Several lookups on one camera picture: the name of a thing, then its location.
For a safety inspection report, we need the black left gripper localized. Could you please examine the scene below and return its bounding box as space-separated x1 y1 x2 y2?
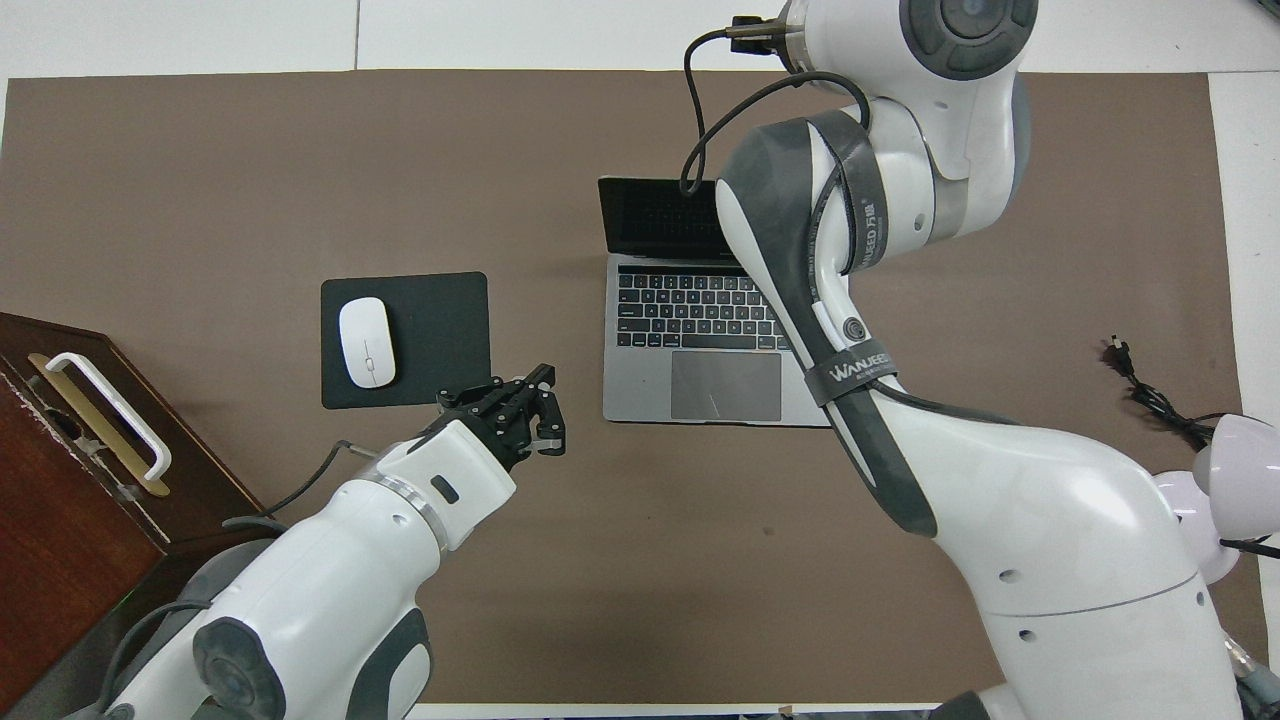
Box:
437 364 568 471

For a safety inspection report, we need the grey aluminium laptop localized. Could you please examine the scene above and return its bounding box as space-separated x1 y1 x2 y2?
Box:
598 177 836 428

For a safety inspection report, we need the black mouse pad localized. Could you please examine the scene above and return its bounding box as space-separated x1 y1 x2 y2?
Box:
320 271 493 410

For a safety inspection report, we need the white computer mouse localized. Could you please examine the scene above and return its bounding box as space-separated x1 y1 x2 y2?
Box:
338 297 397 389

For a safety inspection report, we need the brown table mat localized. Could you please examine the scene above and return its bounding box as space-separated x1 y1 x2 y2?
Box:
0 70 1273 706

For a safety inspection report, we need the dark brown wooden box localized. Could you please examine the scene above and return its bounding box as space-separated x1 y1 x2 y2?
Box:
0 312 266 719

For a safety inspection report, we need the white desk lamp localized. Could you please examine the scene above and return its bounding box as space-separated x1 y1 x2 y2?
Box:
1150 413 1280 586

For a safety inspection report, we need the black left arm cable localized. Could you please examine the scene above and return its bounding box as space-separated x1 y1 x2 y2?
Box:
222 438 386 533

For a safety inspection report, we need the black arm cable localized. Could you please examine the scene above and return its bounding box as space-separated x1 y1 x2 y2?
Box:
680 15 901 401
222 438 386 533

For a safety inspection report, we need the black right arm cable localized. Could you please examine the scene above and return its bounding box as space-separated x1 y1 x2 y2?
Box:
680 15 901 401

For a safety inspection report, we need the white box handle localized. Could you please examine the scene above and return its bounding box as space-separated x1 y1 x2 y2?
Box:
45 352 173 482

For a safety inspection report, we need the brass handle plate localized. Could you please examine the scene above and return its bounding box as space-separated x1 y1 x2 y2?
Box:
28 352 171 498

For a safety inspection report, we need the black lamp power cable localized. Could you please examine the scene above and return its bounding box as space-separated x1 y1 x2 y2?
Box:
1103 337 1216 449

